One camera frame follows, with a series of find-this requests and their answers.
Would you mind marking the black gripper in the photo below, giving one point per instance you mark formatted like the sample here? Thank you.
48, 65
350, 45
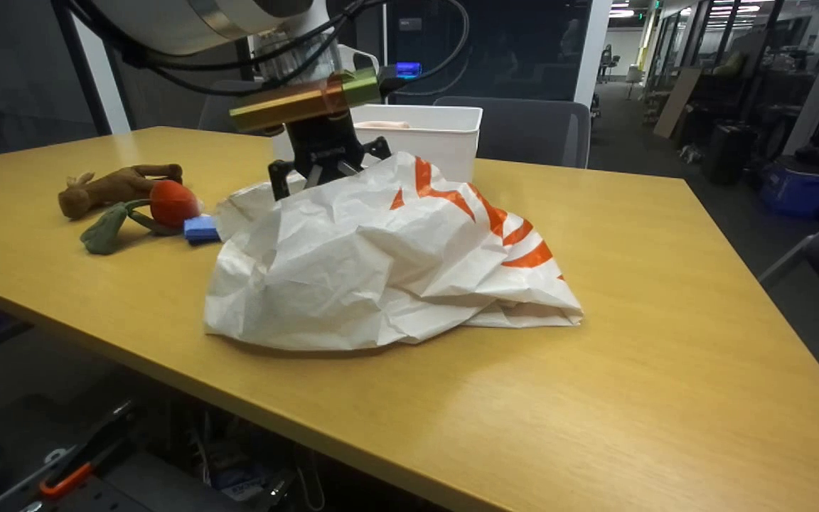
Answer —
326, 146

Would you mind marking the white orange print carrier bag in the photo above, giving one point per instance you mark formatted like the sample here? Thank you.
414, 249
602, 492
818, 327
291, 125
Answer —
363, 273

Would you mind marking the blue sponge block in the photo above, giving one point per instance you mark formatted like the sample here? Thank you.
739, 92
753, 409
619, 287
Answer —
201, 229

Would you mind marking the red plush tomato green leaf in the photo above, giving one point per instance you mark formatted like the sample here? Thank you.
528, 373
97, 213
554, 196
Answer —
173, 203

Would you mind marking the white plastic storage bin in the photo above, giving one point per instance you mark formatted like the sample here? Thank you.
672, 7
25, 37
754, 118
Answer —
429, 138

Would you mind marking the blue lit display panel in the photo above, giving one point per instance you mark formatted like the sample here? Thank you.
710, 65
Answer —
407, 72

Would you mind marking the brown plush animal toy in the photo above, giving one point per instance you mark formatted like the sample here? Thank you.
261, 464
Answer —
106, 188

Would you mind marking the leaning cardboard panel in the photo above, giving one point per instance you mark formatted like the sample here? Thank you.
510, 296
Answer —
679, 102

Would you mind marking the blue plastic tub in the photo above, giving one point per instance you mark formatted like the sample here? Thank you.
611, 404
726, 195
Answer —
803, 188

